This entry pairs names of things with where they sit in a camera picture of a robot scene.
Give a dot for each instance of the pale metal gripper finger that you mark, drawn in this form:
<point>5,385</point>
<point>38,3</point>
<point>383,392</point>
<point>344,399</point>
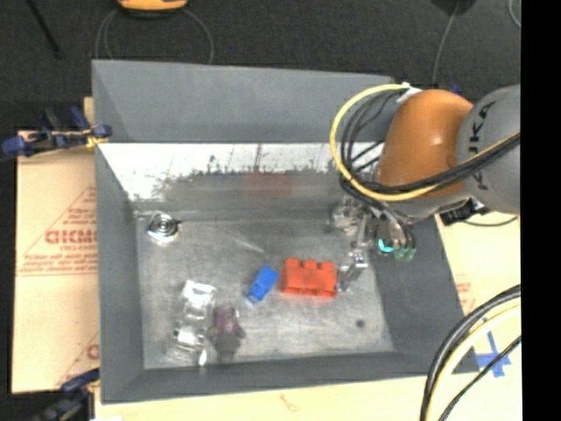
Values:
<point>353,271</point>

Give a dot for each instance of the red-orange toy brick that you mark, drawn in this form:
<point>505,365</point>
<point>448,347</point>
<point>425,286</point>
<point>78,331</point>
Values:
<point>309,277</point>

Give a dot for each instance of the grey metal bin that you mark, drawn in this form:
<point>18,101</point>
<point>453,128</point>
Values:
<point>307,331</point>

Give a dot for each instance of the blue toy block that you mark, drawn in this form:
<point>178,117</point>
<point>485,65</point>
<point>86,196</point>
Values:
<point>262,284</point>

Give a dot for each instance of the purple and grey toy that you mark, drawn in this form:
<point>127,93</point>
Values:
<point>227,329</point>

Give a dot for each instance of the shiny round metal lid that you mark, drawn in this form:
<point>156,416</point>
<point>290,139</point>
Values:
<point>163,227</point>

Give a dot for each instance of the brown cardboard board, red print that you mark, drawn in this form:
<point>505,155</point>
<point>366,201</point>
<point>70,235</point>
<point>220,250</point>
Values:
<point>52,279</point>

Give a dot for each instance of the black cylinder on white bracket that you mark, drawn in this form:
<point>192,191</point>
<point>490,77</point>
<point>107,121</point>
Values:
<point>460,214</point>

